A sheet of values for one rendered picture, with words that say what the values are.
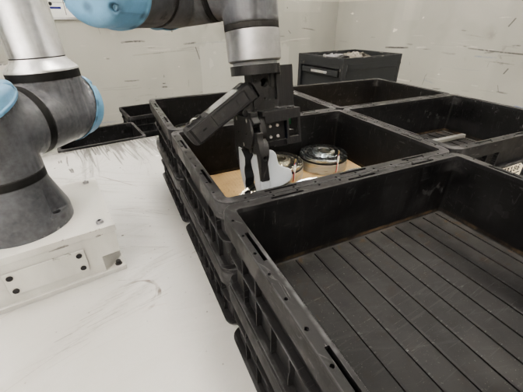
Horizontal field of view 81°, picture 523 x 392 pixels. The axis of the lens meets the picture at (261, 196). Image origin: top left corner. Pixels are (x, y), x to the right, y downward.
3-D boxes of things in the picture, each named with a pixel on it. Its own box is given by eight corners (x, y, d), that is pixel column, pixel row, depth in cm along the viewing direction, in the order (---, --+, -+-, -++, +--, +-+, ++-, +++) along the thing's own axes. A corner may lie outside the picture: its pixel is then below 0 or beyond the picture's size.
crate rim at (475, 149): (451, 164, 51) (454, 151, 50) (338, 118, 75) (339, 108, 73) (577, 131, 66) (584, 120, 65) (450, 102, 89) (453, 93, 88)
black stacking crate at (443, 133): (434, 212, 56) (454, 153, 50) (335, 155, 79) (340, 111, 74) (555, 172, 71) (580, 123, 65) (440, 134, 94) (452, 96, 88)
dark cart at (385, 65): (328, 184, 239) (344, 58, 194) (293, 164, 272) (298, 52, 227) (379, 166, 268) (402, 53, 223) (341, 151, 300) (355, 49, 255)
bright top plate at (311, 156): (315, 166, 62) (315, 163, 62) (292, 149, 70) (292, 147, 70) (356, 159, 66) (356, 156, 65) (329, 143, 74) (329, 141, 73)
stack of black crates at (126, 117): (142, 183, 210) (128, 117, 188) (131, 167, 232) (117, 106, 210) (197, 169, 230) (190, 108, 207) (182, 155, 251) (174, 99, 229)
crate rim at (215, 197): (219, 223, 36) (219, 206, 35) (170, 143, 60) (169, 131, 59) (450, 164, 51) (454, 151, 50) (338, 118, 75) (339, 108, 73)
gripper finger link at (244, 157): (277, 193, 55) (279, 145, 50) (247, 201, 53) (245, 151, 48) (269, 185, 57) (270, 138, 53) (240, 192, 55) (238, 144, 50)
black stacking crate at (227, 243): (226, 281, 41) (219, 209, 36) (178, 187, 65) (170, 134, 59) (433, 212, 56) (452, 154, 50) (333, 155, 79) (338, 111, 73)
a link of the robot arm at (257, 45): (236, 27, 38) (216, 36, 45) (240, 68, 39) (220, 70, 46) (289, 25, 40) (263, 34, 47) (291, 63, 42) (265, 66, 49)
